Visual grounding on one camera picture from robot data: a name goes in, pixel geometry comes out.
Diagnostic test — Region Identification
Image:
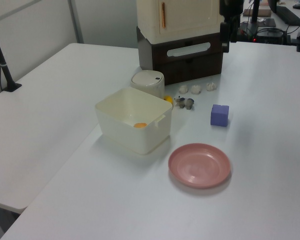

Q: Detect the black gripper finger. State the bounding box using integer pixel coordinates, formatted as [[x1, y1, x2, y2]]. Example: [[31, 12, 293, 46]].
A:
[[220, 21, 231, 54], [229, 15, 241, 42]]

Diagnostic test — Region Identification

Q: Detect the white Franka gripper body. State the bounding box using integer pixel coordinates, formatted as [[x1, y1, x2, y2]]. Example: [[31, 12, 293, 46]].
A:
[[219, 0, 244, 19]]

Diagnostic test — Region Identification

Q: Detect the purple cube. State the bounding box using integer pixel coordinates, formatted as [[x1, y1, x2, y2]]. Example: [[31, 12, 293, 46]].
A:
[[210, 104, 230, 128]]

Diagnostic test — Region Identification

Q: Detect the pink plastic plate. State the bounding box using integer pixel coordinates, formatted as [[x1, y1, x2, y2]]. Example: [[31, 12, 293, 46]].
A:
[[167, 143, 232, 190]]

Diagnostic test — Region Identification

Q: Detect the black monitor stand pole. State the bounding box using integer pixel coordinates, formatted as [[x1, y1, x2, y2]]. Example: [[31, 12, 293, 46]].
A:
[[249, 0, 261, 24]]

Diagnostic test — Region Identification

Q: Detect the black electronics box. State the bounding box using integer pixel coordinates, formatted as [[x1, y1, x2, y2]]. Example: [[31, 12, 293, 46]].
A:
[[239, 21, 286, 44]]

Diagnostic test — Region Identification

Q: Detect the cream toy cabinet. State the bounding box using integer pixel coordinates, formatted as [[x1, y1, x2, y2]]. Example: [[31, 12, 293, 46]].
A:
[[136, 0, 221, 46]]

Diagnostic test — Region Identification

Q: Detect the brown drawer unit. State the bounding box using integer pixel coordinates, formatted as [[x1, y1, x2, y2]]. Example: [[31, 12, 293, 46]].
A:
[[136, 26, 225, 87]]

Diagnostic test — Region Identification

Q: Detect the black keyboard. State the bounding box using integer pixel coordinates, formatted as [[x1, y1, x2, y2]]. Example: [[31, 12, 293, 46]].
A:
[[276, 5, 300, 26]]

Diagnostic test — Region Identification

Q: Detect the panda toy figure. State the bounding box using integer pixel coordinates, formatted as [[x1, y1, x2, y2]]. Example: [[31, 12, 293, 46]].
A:
[[174, 96, 196, 111]]

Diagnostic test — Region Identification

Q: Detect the small white lidded trash can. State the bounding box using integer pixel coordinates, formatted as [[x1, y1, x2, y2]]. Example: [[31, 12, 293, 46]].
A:
[[130, 70, 165, 99]]

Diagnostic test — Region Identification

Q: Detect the cream plastic storage bin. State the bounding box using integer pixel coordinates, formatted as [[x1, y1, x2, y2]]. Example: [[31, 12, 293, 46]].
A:
[[94, 86, 173, 156]]

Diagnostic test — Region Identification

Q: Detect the black camera stand pole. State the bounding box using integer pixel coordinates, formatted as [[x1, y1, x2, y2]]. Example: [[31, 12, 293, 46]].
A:
[[0, 18, 23, 93]]

